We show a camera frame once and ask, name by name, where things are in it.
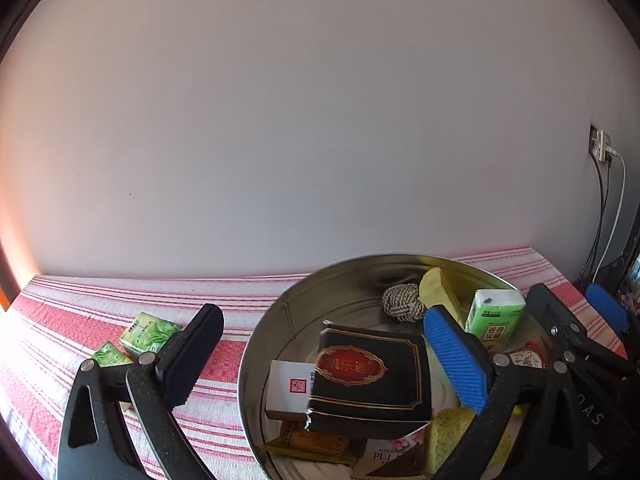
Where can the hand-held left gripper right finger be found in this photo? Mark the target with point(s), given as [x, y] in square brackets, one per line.
[457, 360]

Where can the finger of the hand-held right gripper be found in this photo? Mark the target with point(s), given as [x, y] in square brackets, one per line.
[606, 306]
[555, 315]

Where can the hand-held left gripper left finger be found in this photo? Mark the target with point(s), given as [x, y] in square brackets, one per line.
[192, 355]

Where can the red snack packet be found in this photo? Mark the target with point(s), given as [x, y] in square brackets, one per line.
[527, 355]

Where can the green tissue pack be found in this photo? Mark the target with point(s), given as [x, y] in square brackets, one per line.
[150, 332]
[495, 317]
[110, 355]

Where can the plain yellow sponge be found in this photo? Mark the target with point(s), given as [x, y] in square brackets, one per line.
[440, 292]

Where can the green speckled yellow sponge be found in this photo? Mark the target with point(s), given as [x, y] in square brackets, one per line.
[445, 435]

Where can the black box with red emblem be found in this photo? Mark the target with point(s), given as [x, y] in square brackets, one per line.
[370, 375]

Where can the white box with red mark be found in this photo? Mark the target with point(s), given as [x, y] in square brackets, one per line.
[287, 385]

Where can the round metal tin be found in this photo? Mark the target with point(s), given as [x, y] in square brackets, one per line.
[300, 330]

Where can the brown floral snack packet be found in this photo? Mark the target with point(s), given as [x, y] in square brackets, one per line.
[387, 457]

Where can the yellow cracker packet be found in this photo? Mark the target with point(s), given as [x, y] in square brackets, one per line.
[310, 442]

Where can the black monitor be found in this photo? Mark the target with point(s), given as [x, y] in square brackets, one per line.
[634, 265]

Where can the red striped tablecloth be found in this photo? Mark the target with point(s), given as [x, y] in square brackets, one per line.
[100, 305]

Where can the white wall outlet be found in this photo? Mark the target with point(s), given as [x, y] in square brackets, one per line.
[602, 142]

